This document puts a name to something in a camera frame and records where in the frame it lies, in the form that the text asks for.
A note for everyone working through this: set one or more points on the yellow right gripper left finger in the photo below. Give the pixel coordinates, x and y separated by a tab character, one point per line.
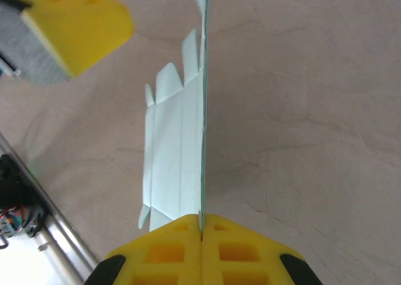
175	244

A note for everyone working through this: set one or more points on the aluminium frame rail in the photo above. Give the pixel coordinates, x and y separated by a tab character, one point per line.
62	222

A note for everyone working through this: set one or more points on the mint green paper box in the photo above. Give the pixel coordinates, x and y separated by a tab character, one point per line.
169	141

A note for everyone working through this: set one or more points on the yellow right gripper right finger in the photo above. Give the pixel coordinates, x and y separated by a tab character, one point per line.
238	244

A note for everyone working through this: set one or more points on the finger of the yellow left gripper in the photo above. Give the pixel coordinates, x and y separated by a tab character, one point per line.
81	25

